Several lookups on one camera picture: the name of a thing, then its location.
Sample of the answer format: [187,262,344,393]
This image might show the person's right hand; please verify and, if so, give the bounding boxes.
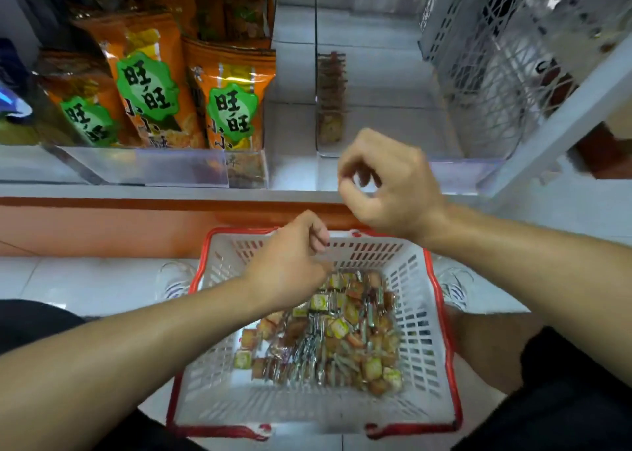
[338,128,450,244]

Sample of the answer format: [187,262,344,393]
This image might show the person's left hand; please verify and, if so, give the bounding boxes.
[242,209,332,309]

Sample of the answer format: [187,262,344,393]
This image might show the pile of small snack packets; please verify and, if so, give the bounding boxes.
[232,268,404,398]

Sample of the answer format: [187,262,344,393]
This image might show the row of small snack packets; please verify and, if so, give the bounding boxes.
[316,51,349,146]

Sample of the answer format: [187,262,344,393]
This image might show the white basket with red rim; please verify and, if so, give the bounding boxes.
[166,227,463,439]

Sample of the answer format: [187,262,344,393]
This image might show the white metal shelf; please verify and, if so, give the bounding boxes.
[0,0,632,205]

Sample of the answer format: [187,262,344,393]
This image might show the person's left forearm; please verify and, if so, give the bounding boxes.
[0,273,268,451]

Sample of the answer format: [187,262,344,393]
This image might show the person's right forearm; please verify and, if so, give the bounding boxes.
[423,207,632,388]

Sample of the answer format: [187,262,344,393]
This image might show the person's right shoe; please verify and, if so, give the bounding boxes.
[434,258,477,313]

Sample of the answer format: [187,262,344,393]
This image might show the person's shoe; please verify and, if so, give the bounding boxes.
[153,261,199,304]
[434,258,477,313]

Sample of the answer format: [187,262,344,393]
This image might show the person's left shoe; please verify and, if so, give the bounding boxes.
[153,261,199,304]

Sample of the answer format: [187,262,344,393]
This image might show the clear plastic shelf front guard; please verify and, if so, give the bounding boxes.
[0,144,270,188]

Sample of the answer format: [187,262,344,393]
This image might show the person's right leg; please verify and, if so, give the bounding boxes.
[449,308,554,398]

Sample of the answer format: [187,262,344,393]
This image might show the orange shelf base panel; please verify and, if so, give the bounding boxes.
[0,197,367,260]

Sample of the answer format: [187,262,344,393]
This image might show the person's black shorts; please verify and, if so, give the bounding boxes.
[0,300,632,451]

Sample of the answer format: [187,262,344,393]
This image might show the white perforated side panel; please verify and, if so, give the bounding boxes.
[415,0,632,161]

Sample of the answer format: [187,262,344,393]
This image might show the group of orange snack bags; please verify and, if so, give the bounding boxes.
[34,0,278,153]

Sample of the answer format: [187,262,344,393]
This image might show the blue white snack bag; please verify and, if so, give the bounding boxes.
[0,81,36,121]

